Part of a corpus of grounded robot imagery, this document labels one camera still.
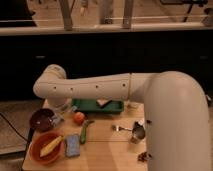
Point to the grey towel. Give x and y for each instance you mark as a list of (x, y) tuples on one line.
[(57, 119)]

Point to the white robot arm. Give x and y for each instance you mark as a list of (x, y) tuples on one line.
[(175, 108)]

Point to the dark purple bowl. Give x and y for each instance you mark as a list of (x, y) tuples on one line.
[(41, 120)]

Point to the orange bowl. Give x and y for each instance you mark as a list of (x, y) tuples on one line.
[(42, 141)]

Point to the brown and white block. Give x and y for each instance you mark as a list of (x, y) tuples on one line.
[(103, 103)]

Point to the green tray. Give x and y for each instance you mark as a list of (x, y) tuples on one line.
[(91, 106)]

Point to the orange tomato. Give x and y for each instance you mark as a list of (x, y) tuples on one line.
[(79, 118)]

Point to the green chili pepper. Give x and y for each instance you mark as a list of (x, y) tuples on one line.
[(84, 130)]

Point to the metal cup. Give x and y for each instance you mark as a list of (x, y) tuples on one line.
[(138, 133)]

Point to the blue sponge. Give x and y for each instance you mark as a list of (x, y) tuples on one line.
[(72, 146)]

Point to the brown crumbly clump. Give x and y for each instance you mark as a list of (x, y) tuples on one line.
[(142, 157)]

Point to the yellow corn cob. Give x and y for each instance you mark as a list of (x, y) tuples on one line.
[(51, 146)]

